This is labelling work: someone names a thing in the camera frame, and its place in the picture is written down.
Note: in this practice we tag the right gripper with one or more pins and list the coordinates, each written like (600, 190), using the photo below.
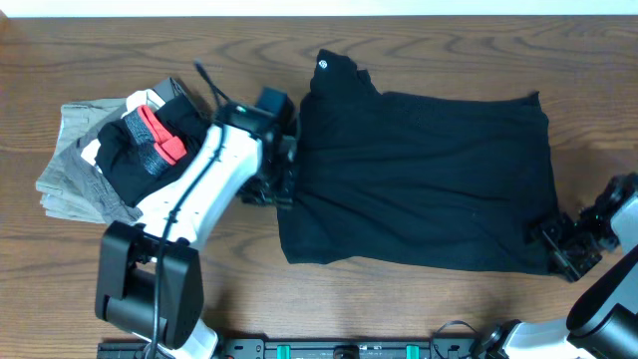
(570, 269)

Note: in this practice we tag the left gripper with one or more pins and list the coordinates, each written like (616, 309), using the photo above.
(287, 176)

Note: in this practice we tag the black t-shirt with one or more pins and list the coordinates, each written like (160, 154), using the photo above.
(417, 180)

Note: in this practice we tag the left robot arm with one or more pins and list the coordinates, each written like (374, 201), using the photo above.
(149, 281)

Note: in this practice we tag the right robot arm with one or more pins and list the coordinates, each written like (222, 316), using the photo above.
(603, 321)

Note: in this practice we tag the red grey folded garment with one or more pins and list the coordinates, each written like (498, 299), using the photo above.
(157, 147)

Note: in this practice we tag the black folded garment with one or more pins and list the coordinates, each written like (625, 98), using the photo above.
(129, 174)

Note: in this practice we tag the grey folded shorts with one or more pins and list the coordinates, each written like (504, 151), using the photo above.
(92, 184)

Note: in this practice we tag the beige folded trousers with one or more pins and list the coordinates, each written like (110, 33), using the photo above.
(60, 196)

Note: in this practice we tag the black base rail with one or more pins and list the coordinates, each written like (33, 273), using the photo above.
(253, 348)

